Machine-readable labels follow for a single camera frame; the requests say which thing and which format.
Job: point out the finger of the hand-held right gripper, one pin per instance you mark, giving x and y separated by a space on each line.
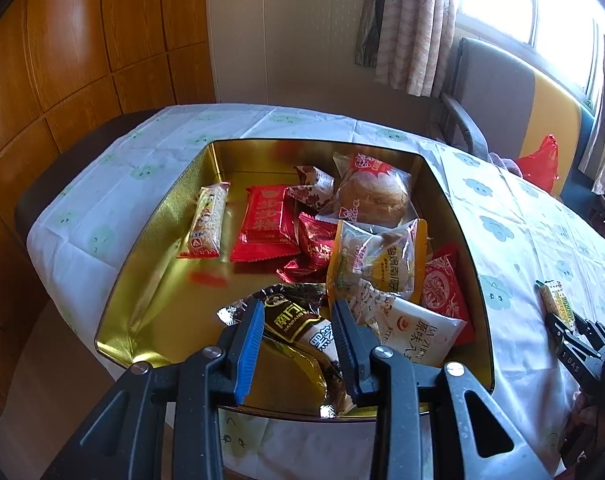
594 332
569 355

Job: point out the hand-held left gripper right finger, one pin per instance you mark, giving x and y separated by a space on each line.
347 350

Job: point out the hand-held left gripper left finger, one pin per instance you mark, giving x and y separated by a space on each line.
247 350

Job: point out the dark brown foil snack packet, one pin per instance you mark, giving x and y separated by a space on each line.
292 327

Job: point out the green yellow snack packet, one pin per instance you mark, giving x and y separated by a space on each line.
552 297

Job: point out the yellow clear snack packet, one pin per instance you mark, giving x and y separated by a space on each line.
382 265

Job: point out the small dark red snack packet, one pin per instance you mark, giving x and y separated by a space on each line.
315 245

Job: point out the red patterned snack packet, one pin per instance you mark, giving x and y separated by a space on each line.
442 285

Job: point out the gold tin box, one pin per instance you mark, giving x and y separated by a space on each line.
152 285

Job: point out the large red snack packet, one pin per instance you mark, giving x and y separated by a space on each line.
265 220

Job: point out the red white long snack packet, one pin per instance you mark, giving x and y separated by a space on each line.
205 222

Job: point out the bread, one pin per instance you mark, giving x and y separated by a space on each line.
372 192

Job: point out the brown white twisted snack packet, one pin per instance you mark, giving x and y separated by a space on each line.
312 187

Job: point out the person's right hand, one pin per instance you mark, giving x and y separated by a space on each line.
592 420

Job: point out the white cloud print tablecloth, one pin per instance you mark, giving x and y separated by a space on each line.
522 240

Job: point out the red plastic bag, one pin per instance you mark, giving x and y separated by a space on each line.
539 165

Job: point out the pink cloth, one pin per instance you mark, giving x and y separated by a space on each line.
504 164

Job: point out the grey yellow blue sofa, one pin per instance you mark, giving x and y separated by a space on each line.
492 85

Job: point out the wooden wardrobe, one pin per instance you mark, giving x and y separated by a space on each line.
67 60

